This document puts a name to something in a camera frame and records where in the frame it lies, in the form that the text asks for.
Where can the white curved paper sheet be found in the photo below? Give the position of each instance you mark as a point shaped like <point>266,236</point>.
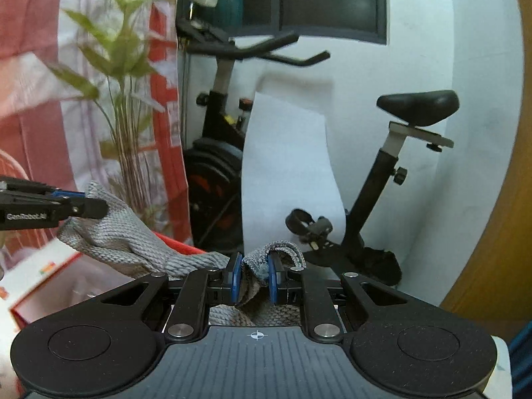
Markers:
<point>286,166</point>

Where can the grey knit cloth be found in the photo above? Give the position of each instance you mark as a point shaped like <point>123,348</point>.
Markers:
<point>120,237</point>

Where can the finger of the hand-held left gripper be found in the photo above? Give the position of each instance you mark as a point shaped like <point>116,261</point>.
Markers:
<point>89,208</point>
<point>68,194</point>

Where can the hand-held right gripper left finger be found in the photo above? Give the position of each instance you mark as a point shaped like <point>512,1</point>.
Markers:
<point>236,278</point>

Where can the teal window curtain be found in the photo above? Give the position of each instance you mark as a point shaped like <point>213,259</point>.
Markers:
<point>224,4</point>

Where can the teal pleated curtain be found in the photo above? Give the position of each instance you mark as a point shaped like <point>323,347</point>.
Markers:
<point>523,361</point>

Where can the black exercise bike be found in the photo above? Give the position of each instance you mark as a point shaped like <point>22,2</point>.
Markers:
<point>374,199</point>

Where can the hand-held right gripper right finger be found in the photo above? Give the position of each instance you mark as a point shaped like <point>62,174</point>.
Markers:
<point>272,279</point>

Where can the red cardboard box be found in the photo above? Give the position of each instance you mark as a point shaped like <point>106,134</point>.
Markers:
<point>50,274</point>

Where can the red plant printed backdrop cloth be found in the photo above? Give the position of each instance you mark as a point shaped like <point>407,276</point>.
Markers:
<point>41,70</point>

